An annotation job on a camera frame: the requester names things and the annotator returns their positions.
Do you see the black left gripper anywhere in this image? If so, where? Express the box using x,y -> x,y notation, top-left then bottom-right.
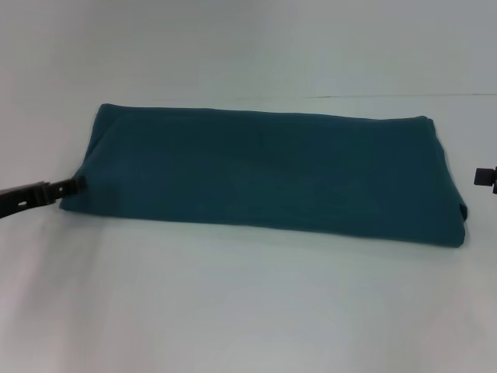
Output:
0,175 -> 87,221

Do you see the teal blue shirt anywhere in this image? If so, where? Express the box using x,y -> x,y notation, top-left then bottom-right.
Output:
58,102 -> 471,250

